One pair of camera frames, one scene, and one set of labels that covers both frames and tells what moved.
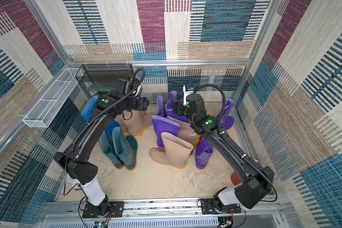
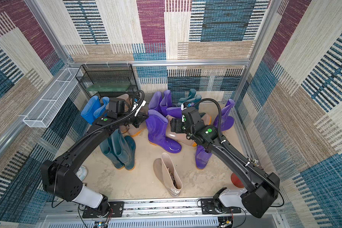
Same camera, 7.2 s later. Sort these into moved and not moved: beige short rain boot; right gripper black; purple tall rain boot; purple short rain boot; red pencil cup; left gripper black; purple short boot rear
Moved: purple tall rain boot; purple short rain boot; right gripper black; left gripper black; beige short rain boot
Not moved: purple short boot rear; red pencil cup
